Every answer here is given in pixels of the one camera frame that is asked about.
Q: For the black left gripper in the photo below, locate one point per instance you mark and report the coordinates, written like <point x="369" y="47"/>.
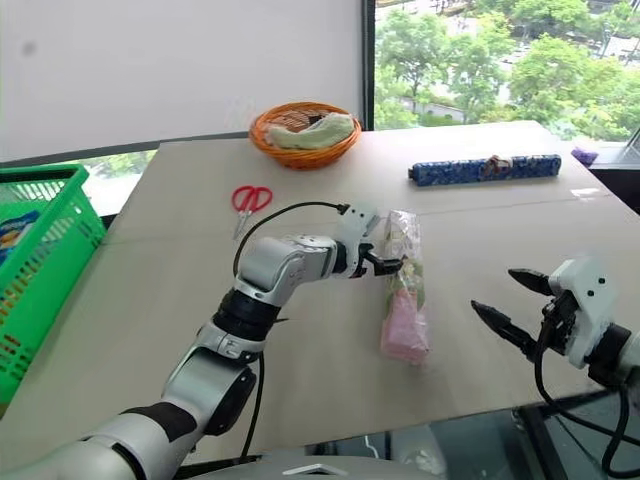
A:
<point x="366" y="254"/>

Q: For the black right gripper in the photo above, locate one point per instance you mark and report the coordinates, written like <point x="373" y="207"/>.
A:
<point x="560" y="320"/>

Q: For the clear bag with pink contents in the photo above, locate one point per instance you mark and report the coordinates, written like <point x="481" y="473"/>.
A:
<point x="404" y="320"/>

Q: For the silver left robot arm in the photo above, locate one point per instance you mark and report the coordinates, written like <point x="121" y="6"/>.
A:
<point x="270" y="272"/>

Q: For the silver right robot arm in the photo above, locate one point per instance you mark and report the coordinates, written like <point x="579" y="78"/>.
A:
<point x="611" y="357"/>

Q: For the orange woven basket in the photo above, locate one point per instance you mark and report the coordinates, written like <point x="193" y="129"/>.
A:
<point x="305" y="150"/>

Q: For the green plastic basket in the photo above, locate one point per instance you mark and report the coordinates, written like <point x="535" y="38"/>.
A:
<point x="40" y="260"/>

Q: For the blue patterned wrapping paper roll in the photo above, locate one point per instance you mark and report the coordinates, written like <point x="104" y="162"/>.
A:
<point x="480" y="169"/>

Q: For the pale green towel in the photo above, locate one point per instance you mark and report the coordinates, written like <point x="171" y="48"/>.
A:
<point x="310" y="134"/>

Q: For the purple object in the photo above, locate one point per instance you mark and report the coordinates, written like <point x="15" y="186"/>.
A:
<point x="585" y="155"/>

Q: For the blue yellow snack packet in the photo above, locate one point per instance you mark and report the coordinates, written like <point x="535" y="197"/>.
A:
<point x="14" y="232"/>

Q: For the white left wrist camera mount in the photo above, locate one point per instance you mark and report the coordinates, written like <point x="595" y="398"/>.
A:
<point x="356" y="224"/>

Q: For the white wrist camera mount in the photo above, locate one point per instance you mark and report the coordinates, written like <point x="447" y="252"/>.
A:
<point x="356" y="224"/>
<point x="585" y="290"/>

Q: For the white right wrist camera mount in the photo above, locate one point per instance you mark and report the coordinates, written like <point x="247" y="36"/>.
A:
<point x="585" y="290"/>

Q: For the black window frame post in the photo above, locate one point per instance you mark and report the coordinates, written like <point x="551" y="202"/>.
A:
<point x="368" y="65"/>

